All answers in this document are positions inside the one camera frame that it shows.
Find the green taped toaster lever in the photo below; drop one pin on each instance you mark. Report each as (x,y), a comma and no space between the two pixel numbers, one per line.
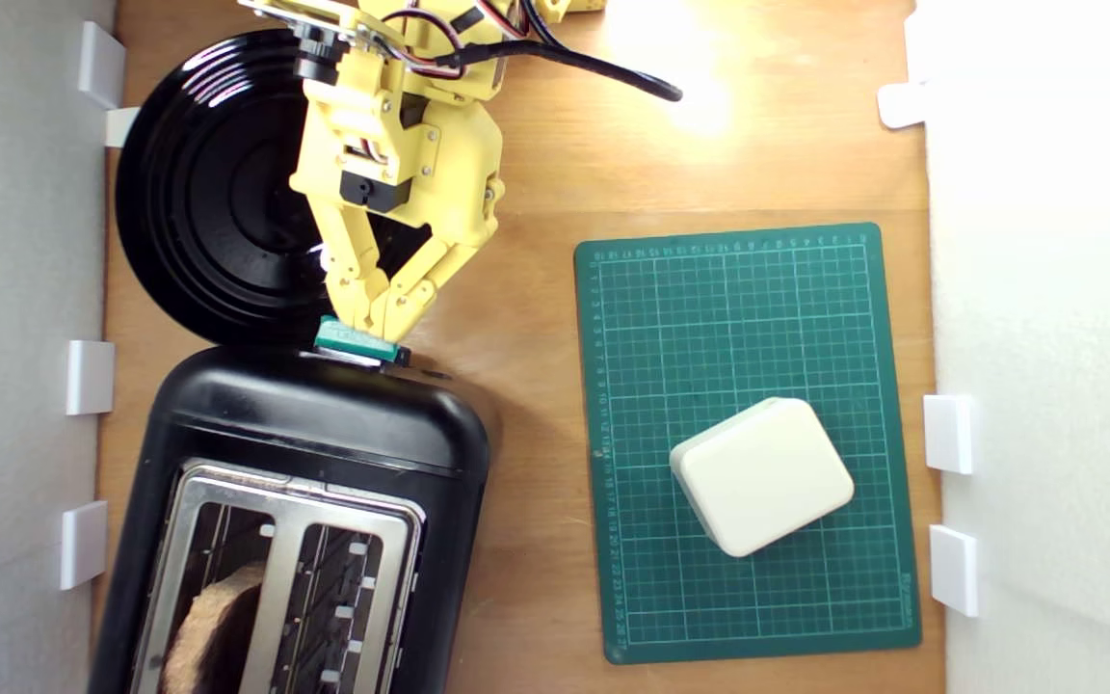
(353,339)

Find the black two-slot toaster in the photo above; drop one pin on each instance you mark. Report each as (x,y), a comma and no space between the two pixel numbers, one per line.
(324,424)

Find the black round plate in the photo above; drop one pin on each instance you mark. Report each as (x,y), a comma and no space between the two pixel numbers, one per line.
(198,193)

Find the green cutting mat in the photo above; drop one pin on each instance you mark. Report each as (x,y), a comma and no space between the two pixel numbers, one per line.
(709,318)

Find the white rounded block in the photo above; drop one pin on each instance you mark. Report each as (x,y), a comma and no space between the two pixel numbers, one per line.
(762,477)

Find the brown bread slice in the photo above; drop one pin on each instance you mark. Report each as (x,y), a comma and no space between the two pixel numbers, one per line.
(213,627)

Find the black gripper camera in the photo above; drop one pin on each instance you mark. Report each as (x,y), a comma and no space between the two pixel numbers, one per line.
(317,58)

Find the white wall clip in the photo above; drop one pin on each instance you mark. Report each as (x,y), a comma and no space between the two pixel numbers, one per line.
(950,434)
(902,104)
(91,378)
(119,127)
(955,571)
(83,545)
(100,63)

